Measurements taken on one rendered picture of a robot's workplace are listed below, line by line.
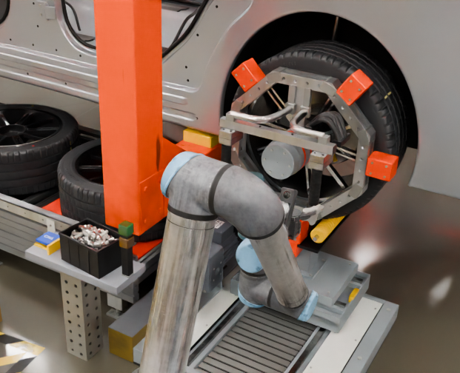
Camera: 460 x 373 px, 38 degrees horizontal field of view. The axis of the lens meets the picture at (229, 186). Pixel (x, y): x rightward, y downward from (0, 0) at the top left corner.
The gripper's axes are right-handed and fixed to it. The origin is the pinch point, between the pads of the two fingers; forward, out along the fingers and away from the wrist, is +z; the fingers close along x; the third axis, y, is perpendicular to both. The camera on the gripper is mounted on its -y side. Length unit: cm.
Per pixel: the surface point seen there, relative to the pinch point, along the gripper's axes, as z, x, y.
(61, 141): 46, -146, 33
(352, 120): 30.1, 3.1, -17.6
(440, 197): 191, 10, 83
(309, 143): 11.1, -4.4, -13.9
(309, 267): 45, -12, 57
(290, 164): 15.6, -12.4, -2.5
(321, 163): 8.1, 1.5, -9.8
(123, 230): -23, -55, 19
